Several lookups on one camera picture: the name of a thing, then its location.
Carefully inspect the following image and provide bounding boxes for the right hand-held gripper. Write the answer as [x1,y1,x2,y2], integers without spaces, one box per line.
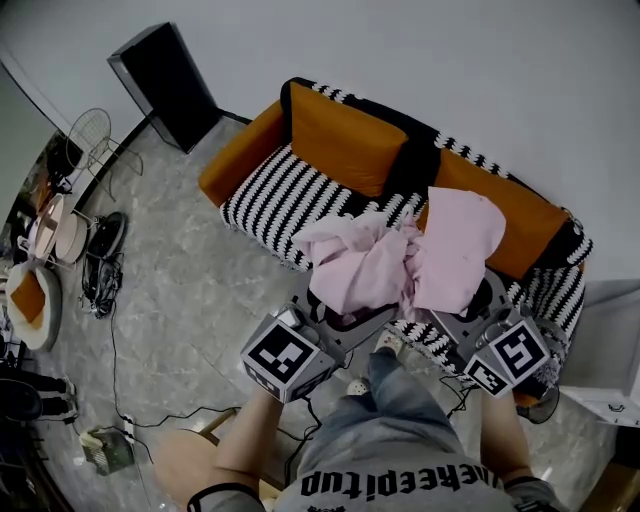
[428,272,552,400]

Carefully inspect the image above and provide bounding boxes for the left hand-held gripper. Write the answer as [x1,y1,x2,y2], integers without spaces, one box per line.
[239,287,404,405]

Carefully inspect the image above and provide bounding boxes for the pink cloth garment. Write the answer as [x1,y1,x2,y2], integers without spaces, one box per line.
[291,185,507,324]

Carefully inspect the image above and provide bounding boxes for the orange sofa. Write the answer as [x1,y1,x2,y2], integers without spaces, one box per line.
[198,76,595,409]

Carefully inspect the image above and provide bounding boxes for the person's right forearm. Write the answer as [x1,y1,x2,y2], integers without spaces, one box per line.
[477,387,534,484]

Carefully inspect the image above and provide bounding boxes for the person's left forearm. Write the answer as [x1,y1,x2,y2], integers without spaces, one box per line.
[209,387,309,494]

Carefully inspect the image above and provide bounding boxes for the grey fringed scarf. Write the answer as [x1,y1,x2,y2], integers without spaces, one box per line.
[537,317,569,386]

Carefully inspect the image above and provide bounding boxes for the person's blue jeans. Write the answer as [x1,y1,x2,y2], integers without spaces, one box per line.
[304,347,469,456]

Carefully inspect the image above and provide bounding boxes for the large orange cushion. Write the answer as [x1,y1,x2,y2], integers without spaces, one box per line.
[288,81,410,199]
[417,148,571,281]

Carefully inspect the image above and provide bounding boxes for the white cabinet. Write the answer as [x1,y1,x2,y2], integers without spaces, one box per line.
[557,279,640,429]

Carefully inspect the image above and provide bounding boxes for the person's grey printed t-shirt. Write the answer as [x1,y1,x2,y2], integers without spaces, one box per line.
[187,442,571,512]

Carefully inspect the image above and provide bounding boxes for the black robot vacuum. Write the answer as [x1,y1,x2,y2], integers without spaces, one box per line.
[85,210,129,261]

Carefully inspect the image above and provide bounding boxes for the woven basket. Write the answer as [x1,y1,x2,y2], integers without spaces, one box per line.
[79,424,136,476]

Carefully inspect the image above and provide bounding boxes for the round white side table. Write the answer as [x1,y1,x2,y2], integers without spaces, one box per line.
[54,212,90,265]

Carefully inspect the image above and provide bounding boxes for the white pet bed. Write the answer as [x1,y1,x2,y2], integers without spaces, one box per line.
[4,262,64,351]

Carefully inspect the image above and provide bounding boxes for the black rectangular panel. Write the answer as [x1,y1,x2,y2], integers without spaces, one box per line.
[106,22,221,155]

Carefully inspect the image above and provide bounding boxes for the round pink side table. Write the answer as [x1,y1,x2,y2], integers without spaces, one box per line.
[32,192,69,261]

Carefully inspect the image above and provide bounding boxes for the small orange cushion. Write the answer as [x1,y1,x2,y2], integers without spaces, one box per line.
[9,272,47,324]

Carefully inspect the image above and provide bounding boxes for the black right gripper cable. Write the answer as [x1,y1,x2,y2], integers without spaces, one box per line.
[438,374,476,421]

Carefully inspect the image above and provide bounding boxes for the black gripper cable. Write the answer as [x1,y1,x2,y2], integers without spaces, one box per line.
[282,394,324,489]
[438,374,476,421]

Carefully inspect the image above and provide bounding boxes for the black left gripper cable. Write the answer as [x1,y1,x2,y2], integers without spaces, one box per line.
[282,394,324,489]

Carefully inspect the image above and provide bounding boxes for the long black power cable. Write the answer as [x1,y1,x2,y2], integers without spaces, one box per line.
[107,299,241,431]

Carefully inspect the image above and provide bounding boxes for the bundle of black cables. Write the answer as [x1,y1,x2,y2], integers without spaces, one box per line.
[77,252,126,319]

